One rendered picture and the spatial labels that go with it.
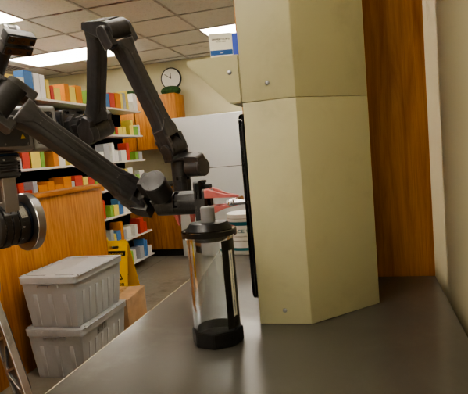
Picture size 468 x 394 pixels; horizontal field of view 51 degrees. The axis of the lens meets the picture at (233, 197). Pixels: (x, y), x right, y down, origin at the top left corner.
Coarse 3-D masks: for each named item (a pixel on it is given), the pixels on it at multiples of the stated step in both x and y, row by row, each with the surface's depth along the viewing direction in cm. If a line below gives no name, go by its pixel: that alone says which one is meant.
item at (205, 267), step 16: (192, 240) 92; (208, 240) 91; (224, 240) 93; (192, 256) 94; (208, 256) 92; (192, 272) 95; (208, 272) 93; (192, 288) 96; (208, 288) 93; (224, 288) 94; (192, 304) 97; (208, 304) 93; (224, 304) 94; (208, 320) 94; (224, 320) 94
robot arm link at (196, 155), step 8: (168, 152) 149; (184, 152) 154; (192, 152) 151; (200, 152) 150; (168, 160) 151; (176, 160) 151; (184, 160) 150; (192, 160) 148; (200, 160) 148; (184, 168) 150; (192, 168) 148; (200, 168) 148; (208, 168) 151; (192, 176) 151
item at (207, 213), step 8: (200, 208) 96; (208, 208) 95; (208, 216) 95; (192, 224) 94; (200, 224) 93; (208, 224) 93; (216, 224) 93; (224, 224) 94; (192, 232) 93; (200, 232) 92
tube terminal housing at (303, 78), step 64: (256, 0) 99; (320, 0) 101; (256, 64) 100; (320, 64) 102; (256, 128) 101; (320, 128) 102; (256, 192) 103; (320, 192) 103; (256, 256) 104; (320, 256) 103; (320, 320) 104
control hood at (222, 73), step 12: (192, 60) 104; (204, 60) 103; (216, 60) 102; (228, 60) 101; (204, 72) 103; (216, 72) 102; (228, 72) 101; (216, 84) 102; (228, 84) 102; (240, 84) 102; (228, 96) 102; (240, 96) 102
